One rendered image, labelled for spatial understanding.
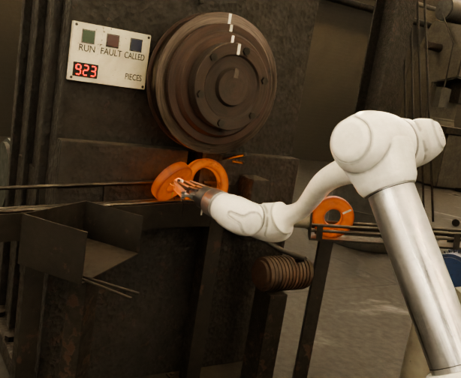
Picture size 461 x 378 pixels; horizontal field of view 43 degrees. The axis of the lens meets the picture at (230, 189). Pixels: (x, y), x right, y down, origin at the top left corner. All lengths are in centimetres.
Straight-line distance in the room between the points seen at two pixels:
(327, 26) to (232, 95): 838
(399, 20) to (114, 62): 455
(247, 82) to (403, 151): 81
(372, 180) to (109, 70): 104
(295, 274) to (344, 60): 857
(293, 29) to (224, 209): 90
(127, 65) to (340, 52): 863
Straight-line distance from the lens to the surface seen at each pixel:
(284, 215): 175
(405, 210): 121
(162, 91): 188
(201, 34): 191
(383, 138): 120
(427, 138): 136
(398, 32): 619
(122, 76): 196
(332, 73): 1036
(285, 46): 230
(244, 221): 164
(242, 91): 191
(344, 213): 215
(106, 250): 170
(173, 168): 189
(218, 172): 209
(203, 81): 184
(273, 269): 208
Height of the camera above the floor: 113
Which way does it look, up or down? 10 degrees down
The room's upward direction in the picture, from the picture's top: 9 degrees clockwise
